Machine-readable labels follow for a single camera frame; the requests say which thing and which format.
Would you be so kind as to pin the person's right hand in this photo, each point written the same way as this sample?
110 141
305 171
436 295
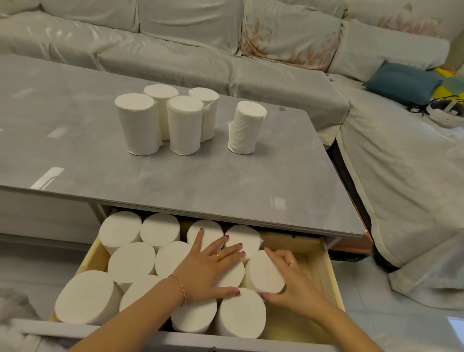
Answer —
301 286

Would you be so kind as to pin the person's left hand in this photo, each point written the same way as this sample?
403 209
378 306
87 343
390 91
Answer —
197 275

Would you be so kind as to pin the person's left little finger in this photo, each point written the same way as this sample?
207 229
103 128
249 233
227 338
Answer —
198 240

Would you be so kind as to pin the person's left thumb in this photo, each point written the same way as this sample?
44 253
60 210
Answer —
228 293

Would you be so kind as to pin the person's right thumb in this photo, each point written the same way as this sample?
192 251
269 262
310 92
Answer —
272 296

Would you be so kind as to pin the person's left middle finger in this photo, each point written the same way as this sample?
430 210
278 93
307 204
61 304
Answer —
228 250

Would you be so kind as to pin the white toilet tissue roll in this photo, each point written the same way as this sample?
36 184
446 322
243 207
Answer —
263 273
161 96
245 128
209 108
139 123
232 277
185 125

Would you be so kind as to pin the person's left forearm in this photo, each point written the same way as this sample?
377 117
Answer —
137 315

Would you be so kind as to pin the person's right forearm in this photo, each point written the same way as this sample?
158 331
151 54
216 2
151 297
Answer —
344 332

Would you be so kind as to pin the wooden table drawer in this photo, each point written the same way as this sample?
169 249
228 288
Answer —
315 261

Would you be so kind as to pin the cluster of white paper rolls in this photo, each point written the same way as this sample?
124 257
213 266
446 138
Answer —
131 263

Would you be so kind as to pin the grey coffee table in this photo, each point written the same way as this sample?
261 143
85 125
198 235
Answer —
90 177

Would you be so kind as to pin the sofa with light cloth cover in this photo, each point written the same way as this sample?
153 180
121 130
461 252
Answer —
398 174

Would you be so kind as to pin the grey fuzzy fabric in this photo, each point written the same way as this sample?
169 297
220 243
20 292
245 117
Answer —
14 312

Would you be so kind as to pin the large floral sofa cushion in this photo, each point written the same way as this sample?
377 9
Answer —
290 34

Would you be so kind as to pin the blue pillow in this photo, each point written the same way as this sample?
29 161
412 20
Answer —
402 82

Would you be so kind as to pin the white headset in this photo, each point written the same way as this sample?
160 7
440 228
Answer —
444 113

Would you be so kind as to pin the plain pale sofa cushion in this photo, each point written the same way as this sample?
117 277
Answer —
384 50

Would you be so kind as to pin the yellow cloth item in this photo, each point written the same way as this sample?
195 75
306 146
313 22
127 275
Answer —
447 72

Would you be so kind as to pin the small floral sofa cushion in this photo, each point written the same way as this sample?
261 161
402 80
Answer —
395 16

